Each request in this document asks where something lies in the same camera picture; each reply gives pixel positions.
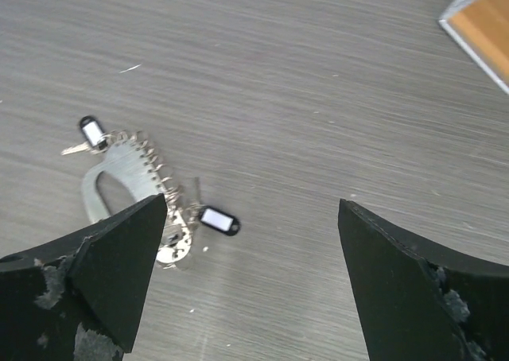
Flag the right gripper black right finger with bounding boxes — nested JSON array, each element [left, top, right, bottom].
[[338, 200, 508, 360]]

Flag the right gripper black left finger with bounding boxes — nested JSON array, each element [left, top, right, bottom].
[[1, 195, 167, 360]]

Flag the silver keys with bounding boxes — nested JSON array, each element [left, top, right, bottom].
[[61, 115, 241, 269]]

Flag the white wire wooden shelf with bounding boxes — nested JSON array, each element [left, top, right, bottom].
[[437, 0, 508, 92]]

